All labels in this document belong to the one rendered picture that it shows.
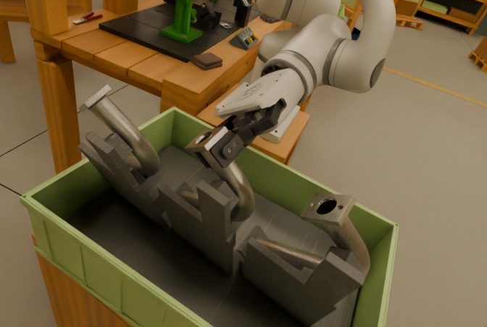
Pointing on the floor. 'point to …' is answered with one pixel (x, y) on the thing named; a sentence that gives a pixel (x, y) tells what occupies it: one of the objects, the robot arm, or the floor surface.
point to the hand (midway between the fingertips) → (218, 149)
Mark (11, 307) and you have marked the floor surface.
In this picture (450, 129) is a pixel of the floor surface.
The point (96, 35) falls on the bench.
